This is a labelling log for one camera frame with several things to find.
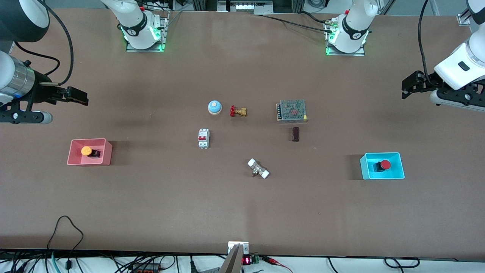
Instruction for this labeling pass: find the black coiled cable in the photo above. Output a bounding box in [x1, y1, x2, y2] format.
[384, 257, 420, 269]

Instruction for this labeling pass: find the black base power cable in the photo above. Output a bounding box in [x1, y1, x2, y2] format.
[261, 14, 335, 31]

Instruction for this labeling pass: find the white mounting bracket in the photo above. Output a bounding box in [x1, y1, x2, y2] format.
[228, 241, 249, 255]

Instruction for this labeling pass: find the metal mesh power supply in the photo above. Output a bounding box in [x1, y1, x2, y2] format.
[276, 99, 308, 124]

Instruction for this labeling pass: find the blue plastic bin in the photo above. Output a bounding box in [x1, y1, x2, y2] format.
[360, 152, 405, 180]

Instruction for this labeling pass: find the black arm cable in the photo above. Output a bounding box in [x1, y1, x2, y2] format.
[418, 0, 432, 78]
[14, 0, 74, 86]

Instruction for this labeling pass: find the thin black looped cable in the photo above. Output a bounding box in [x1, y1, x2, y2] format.
[46, 215, 84, 270]

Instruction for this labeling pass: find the red clip lead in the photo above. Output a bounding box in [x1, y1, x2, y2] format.
[261, 256, 293, 273]

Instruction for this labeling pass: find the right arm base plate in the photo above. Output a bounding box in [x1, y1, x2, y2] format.
[126, 11, 168, 53]

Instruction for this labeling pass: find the pink plastic bin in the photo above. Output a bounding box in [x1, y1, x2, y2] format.
[67, 138, 113, 166]

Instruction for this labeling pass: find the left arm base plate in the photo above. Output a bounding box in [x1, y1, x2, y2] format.
[325, 17, 366, 57]

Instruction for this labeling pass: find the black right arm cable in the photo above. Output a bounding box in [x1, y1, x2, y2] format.
[14, 0, 74, 86]

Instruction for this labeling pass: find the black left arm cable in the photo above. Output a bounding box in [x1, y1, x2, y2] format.
[418, 0, 432, 78]

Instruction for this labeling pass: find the grey control unit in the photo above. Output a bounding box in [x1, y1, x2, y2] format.
[218, 0, 274, 15]

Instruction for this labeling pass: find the grey metal bar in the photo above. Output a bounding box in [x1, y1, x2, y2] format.
[219, 244, 243, 273]

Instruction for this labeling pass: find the white-ended pipe fitting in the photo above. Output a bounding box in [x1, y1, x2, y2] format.
[247, 158, 270, 179]

